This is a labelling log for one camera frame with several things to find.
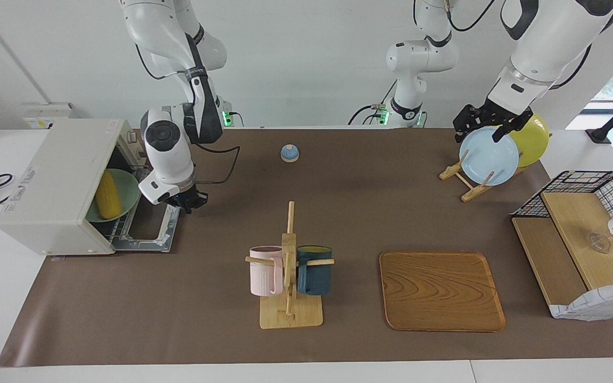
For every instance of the small clear glass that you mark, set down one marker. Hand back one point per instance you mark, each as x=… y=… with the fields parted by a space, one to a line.
x=600 y=242

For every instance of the brown table mat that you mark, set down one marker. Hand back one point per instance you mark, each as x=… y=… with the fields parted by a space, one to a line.
x=179 y=298

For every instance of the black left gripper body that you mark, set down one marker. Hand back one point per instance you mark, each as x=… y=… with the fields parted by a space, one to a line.
x=498 y=113

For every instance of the pale green plate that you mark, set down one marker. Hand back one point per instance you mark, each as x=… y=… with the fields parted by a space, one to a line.
x=130 y=191

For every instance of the pink mug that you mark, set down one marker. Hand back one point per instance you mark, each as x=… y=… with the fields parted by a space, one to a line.
x=264 y=274

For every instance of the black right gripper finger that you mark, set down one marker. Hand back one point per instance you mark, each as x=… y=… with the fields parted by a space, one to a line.
x=187 y=209
x=202 y=201

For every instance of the wooden two-tier shelf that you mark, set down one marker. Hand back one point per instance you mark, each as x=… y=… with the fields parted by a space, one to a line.
x=578 y=234

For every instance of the yellow corn cob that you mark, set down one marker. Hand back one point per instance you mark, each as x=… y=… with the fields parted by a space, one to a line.
x=108 y=197

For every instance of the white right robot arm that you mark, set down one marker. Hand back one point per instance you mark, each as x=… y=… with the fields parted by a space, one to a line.
x=165 y=149

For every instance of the blue call bell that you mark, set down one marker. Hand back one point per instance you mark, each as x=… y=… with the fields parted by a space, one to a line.
x=290 y=154

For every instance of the white checkered cloth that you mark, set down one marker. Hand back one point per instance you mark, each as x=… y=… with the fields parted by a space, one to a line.
x=599 y=303

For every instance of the white toaster oven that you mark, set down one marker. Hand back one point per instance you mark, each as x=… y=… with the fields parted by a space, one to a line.
x=51 y=197

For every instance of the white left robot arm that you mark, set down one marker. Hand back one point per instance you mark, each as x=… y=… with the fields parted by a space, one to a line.
x=551 y=37

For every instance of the light blue plate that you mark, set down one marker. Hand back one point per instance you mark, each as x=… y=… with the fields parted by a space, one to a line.
x=490 y=159

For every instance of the wooden mug tree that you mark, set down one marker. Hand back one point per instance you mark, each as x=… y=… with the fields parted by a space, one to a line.
x=289 y=314

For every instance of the yellow plate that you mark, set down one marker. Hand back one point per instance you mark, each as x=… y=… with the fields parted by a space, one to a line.
x=532 y=143

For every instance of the white power strip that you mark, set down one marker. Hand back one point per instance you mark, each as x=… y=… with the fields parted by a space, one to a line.
x=46 y=114

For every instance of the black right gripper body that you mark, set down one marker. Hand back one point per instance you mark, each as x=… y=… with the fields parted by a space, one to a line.
x=187 y=197

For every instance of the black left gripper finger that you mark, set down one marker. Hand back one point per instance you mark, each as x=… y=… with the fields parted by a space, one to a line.
x=515 y=128
x=465 y=120

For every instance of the wooden serving tray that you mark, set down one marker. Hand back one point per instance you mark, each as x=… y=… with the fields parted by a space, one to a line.
x=439 y=290

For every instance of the wooden plate rack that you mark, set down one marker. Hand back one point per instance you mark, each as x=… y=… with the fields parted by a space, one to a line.
x=471 y=194

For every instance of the dark blue mug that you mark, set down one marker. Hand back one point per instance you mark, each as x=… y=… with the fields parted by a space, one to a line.
x=314 y=274

